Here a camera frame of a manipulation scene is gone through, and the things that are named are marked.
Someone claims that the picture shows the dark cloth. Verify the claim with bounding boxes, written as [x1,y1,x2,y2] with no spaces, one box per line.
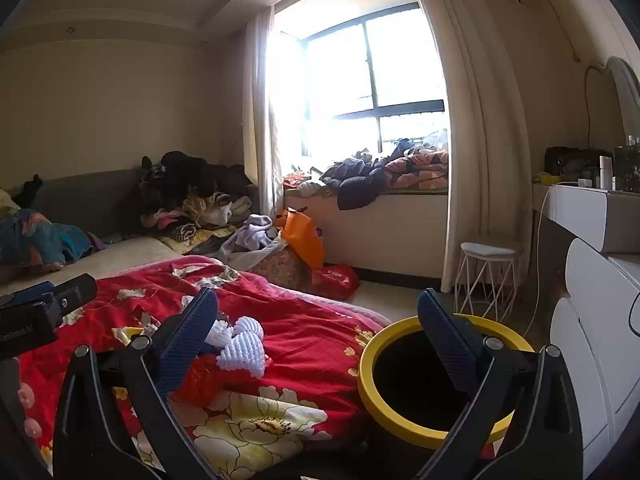
[10,174,43,208]

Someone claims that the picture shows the black bag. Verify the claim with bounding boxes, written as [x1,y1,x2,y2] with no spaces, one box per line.
[544,146,613,181]

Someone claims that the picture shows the beige bed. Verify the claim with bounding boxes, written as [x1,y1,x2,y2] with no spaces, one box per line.
[0,235,186,301]

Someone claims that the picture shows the orange white clothes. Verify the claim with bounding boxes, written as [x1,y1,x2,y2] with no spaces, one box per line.
[282,162,331,198]

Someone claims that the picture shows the window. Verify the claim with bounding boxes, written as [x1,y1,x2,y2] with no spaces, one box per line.
[272,2,448,161]

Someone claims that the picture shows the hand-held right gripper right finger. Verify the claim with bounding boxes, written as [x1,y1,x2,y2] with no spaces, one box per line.
[415,287,586,480]

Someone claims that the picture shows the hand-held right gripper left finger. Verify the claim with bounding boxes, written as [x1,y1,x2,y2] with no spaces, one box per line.
[52,287,221,480]

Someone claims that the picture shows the red shopping bag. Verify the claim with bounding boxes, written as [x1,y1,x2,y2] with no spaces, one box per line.
[310,264,362,302]

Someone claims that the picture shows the orange bag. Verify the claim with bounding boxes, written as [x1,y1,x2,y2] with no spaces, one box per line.
[274,208,326,271]

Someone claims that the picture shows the vanity mirror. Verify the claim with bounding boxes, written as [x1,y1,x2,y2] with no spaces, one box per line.
[584,56,640,141]

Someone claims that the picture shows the white cable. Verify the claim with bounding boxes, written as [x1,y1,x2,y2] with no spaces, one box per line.
[522,180,566,338]

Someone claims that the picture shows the red plastic bag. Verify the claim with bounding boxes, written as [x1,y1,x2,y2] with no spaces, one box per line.
[172,355,273,406]

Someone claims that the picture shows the white wire stool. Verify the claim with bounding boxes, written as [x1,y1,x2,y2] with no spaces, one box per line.
[454,241,523,317]

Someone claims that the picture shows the pile of mixed clothes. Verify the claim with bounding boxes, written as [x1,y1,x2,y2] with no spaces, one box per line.
[140,190,261,256]

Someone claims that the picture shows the lavender garment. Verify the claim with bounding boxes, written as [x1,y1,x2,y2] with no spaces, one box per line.
[220,214,286,261]

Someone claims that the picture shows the cream thick curtain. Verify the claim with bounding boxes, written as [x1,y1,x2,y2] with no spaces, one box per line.
[402,0,533,293]

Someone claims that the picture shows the yellow rimmed black bin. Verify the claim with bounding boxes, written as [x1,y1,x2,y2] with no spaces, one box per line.
[350,314,536,480]

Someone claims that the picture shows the grey headboard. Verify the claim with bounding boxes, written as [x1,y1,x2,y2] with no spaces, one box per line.
[0,167,261,241]

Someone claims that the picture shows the navy jacket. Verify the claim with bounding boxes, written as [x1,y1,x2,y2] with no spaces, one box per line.
[320,157,386,211]

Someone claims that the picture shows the floral laundry basket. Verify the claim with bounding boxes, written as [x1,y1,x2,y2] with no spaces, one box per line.
[250,247,311,291]

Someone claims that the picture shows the white vanity desk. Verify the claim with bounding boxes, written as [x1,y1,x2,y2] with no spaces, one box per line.
[532,182,640,256]

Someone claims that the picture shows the orange patterned blanket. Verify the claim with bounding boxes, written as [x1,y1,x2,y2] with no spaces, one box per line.
[382,150,449,192]

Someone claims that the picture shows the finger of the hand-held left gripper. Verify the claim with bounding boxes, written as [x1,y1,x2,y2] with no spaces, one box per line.
[0,274,99,314]

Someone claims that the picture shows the white drawer cabinet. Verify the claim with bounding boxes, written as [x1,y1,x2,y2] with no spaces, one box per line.
[550,237,640,466]

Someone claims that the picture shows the dark clothes heap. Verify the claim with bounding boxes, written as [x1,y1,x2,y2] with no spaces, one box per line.
[140,150,256,211]

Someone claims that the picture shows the red floral blanket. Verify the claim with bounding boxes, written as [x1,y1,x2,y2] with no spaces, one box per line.
[15,255,393,480]

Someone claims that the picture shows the dark cosmetics organiser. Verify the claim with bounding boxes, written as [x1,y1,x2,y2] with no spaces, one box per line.
[614,146,640,192]

